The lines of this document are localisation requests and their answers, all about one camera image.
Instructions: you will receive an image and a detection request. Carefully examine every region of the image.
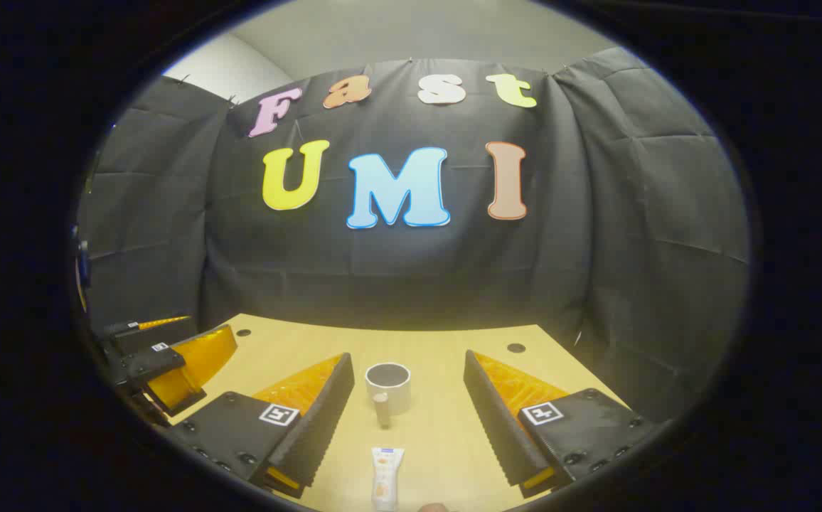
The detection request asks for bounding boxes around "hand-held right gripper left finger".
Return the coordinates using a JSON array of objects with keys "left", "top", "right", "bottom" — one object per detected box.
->
[{"left": 168, "top": 351, "right": 356, "bottom": 500}]

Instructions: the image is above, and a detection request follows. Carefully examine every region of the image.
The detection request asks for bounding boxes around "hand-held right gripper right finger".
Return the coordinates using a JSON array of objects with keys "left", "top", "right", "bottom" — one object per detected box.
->
[{"left": 463, "top": 348, "right": 668, "bottom": 499}]

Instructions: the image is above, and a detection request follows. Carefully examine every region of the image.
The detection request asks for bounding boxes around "white cup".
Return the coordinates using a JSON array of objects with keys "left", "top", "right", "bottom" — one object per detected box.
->
[{"left": 365, "top": 362, "right": 412, "bottom": 429}]

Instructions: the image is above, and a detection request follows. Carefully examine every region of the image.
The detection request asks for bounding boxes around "white toothpaste tube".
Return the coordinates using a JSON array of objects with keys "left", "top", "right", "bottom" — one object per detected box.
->
[{"left": 371, "top": 447, "right": 405, "bottom": 512}]

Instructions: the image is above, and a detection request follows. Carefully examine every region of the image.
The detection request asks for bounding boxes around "wooden desktop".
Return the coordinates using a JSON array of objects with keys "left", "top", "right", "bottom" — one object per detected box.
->
[{"left": 169, "top": 313, "right": 632, "bottom": 512}]

